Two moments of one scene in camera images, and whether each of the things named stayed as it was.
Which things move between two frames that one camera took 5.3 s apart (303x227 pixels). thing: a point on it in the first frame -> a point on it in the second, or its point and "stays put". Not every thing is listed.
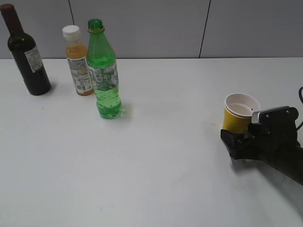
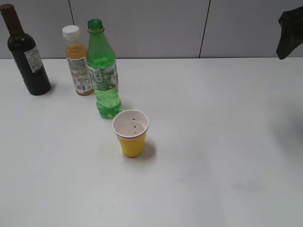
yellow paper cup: (238, 110) -> (131, 126)
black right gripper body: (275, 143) -> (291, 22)
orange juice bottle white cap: (76, 53) stays put
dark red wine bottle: (23, 48) stays put
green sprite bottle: (103, 71) stays put
